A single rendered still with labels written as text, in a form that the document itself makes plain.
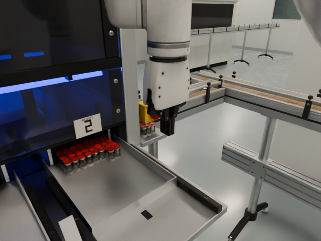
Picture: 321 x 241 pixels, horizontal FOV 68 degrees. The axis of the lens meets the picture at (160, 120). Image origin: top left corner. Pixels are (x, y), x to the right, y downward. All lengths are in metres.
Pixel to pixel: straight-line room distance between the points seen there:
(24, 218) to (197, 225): 0.42
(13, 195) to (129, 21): 0.56
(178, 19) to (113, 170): 0.51
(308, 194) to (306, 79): 0.79
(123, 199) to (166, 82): 0.35
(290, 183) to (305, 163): 0.63
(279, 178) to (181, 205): 0.91
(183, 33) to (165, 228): 0.43
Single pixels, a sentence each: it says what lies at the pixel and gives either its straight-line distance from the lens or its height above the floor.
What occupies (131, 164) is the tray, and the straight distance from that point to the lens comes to 0.80.
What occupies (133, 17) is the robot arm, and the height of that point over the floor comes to 1.33.
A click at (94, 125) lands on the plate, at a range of 0.77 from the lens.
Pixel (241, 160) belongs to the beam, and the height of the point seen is 0.50.
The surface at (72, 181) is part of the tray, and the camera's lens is 0.77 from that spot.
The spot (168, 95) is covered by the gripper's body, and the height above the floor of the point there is 1.19.
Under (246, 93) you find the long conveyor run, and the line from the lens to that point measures 1.37.
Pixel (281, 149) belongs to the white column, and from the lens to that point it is 2.11.
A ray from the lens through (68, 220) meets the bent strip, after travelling 0.59.
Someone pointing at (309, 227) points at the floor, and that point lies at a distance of 2.04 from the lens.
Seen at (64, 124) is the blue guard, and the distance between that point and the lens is 0.73.
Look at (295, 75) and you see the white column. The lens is 1.91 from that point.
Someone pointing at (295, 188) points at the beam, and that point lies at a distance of 1.48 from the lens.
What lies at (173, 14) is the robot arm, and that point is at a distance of 0.44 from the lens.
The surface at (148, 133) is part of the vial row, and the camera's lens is 0.95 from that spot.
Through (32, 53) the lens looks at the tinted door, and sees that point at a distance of 0.67.
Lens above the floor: 1.34
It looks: 25 degrees down
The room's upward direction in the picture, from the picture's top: straight up
